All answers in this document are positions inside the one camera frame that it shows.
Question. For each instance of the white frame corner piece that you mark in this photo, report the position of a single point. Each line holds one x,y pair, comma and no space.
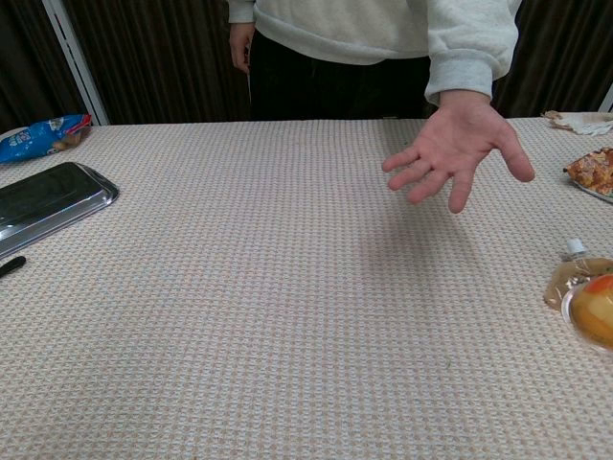
608,100

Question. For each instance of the blue snack bag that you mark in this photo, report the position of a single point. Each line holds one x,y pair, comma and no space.
33,141

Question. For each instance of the checked woven tablecloth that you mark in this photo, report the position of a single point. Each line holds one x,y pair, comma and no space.
287,297

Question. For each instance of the orange patterned snack packet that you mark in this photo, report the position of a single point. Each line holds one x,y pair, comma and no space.
594,170

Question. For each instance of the white slanted frame pole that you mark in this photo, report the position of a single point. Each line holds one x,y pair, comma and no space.
76,62

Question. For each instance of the orange fruit jelly cup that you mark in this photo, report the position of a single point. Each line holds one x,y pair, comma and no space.
594,314

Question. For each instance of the person's left hand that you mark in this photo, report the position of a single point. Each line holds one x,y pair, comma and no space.
464,139

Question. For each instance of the black trousers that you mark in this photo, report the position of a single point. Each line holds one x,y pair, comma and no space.
335,91

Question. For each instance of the beige spout drink pouch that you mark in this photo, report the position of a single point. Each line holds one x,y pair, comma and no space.
572,273

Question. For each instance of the person's left forearm grey sleeve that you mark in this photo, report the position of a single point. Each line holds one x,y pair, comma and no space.
469,52

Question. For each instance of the dark pleated curtain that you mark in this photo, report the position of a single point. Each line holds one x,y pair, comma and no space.
158,57

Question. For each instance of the person's right forearm grey sleeve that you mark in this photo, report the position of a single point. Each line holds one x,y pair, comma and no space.
241,10

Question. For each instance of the shiny metal tray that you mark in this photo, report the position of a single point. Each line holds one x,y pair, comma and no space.
48,201

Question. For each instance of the grey sweatshirt torso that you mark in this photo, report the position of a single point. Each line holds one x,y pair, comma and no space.
345,24

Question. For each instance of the black marker pen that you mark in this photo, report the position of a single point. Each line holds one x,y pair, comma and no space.
12,266

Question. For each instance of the person's right hand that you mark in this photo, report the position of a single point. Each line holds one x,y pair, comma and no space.
240,45

